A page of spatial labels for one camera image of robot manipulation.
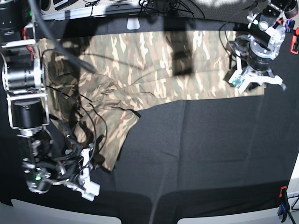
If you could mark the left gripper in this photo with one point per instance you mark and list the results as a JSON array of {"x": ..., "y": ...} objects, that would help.
[{"x": 256, "y": 87}]

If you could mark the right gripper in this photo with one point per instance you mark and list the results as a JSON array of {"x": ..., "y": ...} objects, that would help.
[{"x": 93, "y": 161}]

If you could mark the camouflage t-shirt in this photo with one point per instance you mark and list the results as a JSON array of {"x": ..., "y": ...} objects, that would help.
[{"x": 135, "y": 71}]

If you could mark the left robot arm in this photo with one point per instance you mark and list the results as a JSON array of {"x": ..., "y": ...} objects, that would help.
[{"x": 254, "y": 52}]

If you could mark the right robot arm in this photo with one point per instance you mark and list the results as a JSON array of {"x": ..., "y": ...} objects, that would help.
[{"x": 24, "y": 82}]

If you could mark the orange clamp top right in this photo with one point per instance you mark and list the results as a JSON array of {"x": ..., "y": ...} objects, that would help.
[{"x": 294, "y": 47}]

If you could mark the orange clamp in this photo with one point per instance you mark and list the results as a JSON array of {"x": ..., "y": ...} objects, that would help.
[
  {"x": 283, "y": 205},
  {"x": 294, "y": 47}
]

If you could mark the black table cloth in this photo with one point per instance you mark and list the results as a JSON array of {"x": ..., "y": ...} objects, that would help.
[{"x": 187, "y": 158}]

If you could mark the orange clamp bottom right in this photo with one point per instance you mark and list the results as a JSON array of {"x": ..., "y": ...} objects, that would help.
[{"x": 283, "y": 205}]

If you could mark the white tape patch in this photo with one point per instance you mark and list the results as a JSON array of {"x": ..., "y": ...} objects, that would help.
[{"x": 133, "y": 22}]

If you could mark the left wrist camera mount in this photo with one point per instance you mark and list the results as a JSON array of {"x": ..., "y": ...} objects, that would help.
[{"x": 243, "y": 78}]

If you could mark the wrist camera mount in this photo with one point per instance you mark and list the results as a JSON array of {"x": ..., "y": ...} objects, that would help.
[
  {"x": 243, "y": 78},
  {"x": 83, "y": 184}
]

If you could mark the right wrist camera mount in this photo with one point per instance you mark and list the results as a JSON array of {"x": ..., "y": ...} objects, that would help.
[{"x": 83, "y": 184}]

